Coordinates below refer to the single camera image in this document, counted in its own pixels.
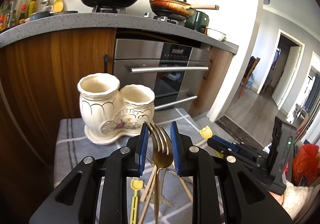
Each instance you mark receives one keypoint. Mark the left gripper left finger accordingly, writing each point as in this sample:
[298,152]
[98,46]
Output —
[96,189]

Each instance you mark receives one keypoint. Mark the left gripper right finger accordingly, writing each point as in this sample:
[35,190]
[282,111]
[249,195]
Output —
[223,191]

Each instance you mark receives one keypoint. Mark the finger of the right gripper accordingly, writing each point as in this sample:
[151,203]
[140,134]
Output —
[232,153]
[242,149]

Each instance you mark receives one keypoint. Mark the gold metal fork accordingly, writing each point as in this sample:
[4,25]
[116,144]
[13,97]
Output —
[162,157]

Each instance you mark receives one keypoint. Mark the yellow tulip plastic pick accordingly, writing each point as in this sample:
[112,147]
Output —
[206,132]
[136,185]

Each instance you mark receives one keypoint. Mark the wooden chopstick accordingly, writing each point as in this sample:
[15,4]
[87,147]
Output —
[148,185]
[188,192]
[147,201]

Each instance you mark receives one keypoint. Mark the cream fuzzy sleeve forearm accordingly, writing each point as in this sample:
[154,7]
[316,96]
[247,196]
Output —
[297,198]

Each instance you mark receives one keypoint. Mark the stainless steel built-in oven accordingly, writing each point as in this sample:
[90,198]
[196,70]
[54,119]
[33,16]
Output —
[172,71]

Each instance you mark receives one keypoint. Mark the cream ceramic double utensil holder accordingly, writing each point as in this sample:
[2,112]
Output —
[110,111]

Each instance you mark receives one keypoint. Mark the white bowl on counter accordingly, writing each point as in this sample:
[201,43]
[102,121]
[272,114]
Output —
[215,34]

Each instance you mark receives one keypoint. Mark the grey speckled countertop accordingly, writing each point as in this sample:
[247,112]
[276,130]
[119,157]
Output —
[107,20]

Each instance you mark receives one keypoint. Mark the green kettle appliance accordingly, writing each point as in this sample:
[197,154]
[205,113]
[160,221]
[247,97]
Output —
[198,21]

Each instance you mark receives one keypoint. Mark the wooden cabinet door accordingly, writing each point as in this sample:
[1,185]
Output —
[39,77]

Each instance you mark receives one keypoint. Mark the brown frying pan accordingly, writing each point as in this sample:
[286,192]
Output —
[177,10]

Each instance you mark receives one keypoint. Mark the blue ceramic bowl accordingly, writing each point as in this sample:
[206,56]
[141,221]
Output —
[39,15]

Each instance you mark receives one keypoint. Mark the red cap sauce bottle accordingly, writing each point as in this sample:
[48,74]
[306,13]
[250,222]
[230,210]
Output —
[22,14]

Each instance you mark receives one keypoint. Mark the yellow mustard bottle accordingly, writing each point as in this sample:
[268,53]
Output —
[32,7]

